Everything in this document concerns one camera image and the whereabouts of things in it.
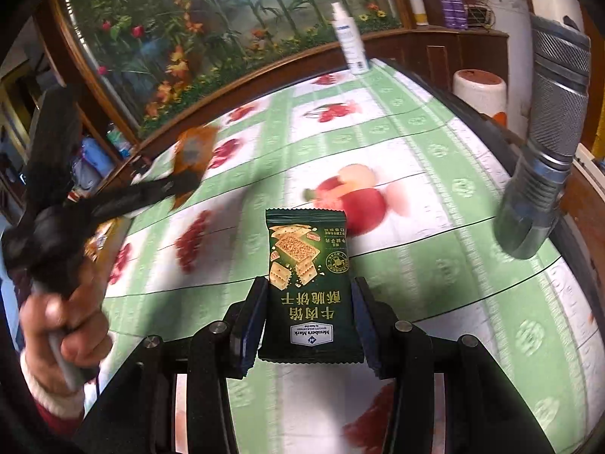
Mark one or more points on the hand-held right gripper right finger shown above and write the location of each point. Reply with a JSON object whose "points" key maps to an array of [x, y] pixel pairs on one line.
{"points": [[366, 331]]}

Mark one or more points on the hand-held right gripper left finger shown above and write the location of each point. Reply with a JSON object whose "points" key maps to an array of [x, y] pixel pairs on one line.
{"points": [[250, 331]]}

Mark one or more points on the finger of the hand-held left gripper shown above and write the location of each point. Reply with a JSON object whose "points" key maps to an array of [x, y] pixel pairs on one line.
{"points": [[142, 194]]}

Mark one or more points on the dark green cracker packet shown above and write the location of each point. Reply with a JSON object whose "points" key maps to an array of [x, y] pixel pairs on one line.
{"points": [[309, 293]]}

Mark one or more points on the orange triangular snack packet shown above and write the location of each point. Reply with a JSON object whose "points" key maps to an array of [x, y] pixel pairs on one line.
{"points": [[196, 151]]}

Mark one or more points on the person's left forearm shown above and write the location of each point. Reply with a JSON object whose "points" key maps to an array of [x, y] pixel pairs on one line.
{"points": [[52, 411]]}

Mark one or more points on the person's left hand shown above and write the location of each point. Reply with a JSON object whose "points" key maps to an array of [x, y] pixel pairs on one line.
{"points": [[80, 335]]}

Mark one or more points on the green white plastic bag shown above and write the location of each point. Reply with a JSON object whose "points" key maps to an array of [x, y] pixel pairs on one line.
{"points": [[118, 141]]}

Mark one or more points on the artificial flower display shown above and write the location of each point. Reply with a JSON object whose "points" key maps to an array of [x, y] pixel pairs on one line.
{"points": [[212, 23]]}

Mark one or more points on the white spray bottle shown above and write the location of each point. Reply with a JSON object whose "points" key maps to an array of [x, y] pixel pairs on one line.
{"points": [[349, 38]]}

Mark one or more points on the red-topped white stool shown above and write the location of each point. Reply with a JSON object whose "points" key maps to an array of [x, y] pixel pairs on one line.
{"points": [[478, 92]]}

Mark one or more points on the grey metal flashlight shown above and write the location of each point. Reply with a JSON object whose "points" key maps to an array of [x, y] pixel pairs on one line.
{"points": [[548, 127]]}

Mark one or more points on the brown wooden cabinet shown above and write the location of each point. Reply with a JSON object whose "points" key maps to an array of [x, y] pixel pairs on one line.
{"points": [[416, 52]]}

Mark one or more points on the purple bottle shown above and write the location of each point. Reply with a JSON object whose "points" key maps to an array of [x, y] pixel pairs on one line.
{"points": [[446, 12], [459, 12]]}

